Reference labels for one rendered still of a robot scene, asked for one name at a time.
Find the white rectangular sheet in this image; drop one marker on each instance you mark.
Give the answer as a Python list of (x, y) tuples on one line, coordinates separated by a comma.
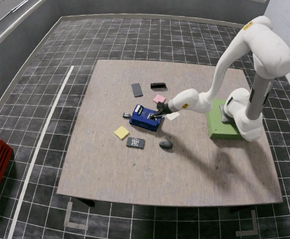
[(173, 115)]

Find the black computer mouse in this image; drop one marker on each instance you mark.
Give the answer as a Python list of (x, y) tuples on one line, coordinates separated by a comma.
[(166, 144)]

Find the yellow sticky note pad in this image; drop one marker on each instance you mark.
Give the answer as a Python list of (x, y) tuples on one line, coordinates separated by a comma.
[(121, 132)]

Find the pink sticky note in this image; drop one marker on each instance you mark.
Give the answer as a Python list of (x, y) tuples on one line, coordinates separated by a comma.
[(159, 98)]

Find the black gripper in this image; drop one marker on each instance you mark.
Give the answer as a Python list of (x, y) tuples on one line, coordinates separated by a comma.
[(162, 112)]

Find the blue phone casing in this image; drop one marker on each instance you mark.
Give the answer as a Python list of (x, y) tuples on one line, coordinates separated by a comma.
[(145, 113)]

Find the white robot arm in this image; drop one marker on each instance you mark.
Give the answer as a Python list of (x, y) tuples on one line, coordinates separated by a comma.
[(271, 57)]

